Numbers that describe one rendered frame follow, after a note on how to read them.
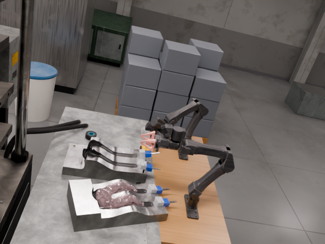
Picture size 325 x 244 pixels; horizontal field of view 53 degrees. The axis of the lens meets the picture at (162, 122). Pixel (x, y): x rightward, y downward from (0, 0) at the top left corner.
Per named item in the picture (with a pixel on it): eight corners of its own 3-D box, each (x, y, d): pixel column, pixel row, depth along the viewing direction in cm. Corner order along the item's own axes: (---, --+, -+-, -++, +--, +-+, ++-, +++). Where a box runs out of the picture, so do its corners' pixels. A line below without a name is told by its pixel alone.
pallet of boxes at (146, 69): (193, 119, 499) (217, 44, 446) (204, 148, 429) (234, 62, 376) (115, 106, 475) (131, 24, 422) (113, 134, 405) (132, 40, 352)
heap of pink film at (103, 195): (136, 187, 190) (138, 176, 186) (146, 208, 176) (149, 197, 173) (91, 190, 179) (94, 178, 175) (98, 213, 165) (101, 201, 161)
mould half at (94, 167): (142, 161, 225) (147, 144, 219) (144, 185, 202) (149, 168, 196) (68, 150, 216) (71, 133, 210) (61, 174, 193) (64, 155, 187)
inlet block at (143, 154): (159, 155, 217) (158, 147, 215) (159, 158, 213) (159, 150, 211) (139, 156, 216) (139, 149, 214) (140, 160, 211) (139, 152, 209)
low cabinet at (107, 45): (126, 47, 768) (132, 17, 737) (121, 68, 625) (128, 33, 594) (47, 28, 743) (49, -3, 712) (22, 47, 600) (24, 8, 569)
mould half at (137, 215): (150, 189, 200) (154, 175, 195) (166, 221, 180) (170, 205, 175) (66, 195, 178) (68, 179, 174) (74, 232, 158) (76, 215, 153)
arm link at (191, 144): (184, 145, 170) (239, 155, 174) (183, 136, 178) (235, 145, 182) (179, 164, 176) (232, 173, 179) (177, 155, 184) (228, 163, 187)
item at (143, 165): (159, 170, 209) (161, 163, 207) (159, 175, 205) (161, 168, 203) (139, 167, 207) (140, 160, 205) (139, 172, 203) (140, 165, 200)
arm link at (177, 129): (173, 132, 166) (196, 136, 167) (172, 124, 174) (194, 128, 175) (168, 151, 171) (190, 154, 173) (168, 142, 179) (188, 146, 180)
